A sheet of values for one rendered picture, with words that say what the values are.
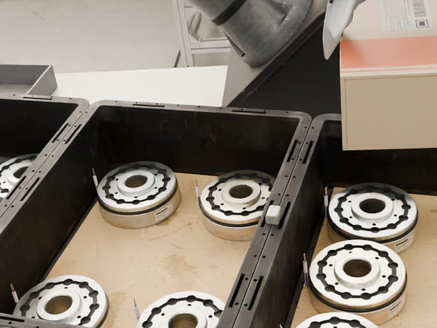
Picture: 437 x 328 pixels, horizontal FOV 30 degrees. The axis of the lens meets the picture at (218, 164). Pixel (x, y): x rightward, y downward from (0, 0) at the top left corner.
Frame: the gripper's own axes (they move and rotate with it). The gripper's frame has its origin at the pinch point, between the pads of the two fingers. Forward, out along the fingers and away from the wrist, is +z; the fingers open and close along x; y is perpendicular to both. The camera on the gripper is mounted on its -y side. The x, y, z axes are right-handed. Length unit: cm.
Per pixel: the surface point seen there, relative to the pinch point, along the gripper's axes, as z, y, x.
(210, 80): 41, -67, -32
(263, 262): 17.3, 9.3, -14.0
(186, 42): 97, -193, -63
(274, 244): 17.3, 6.6, -13.0
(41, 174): 17.3, -6.2, -41.3
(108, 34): 112, -232, -104
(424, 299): 27.3, 4.4, 2.0
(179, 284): 27.3, 1.9, -24.9
